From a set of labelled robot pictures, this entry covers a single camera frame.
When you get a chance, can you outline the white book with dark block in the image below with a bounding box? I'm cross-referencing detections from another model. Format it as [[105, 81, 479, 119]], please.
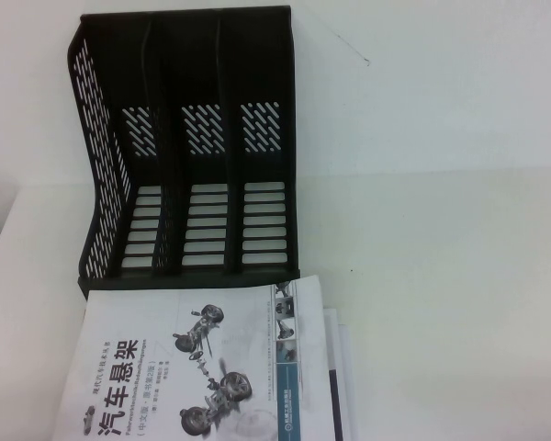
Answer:
[[321, 306, 346, 417]]

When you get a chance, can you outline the black plastic book stand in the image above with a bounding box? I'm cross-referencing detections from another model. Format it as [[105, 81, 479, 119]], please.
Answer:
[[66, 5, 301, 293]]

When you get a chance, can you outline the white car suspension book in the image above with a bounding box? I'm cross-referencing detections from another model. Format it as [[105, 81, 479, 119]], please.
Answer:
[[68, 274, 346, 441]]

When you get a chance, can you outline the plain white book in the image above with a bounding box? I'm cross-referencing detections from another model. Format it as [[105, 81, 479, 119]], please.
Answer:
[[337, 323, 357, 441]]

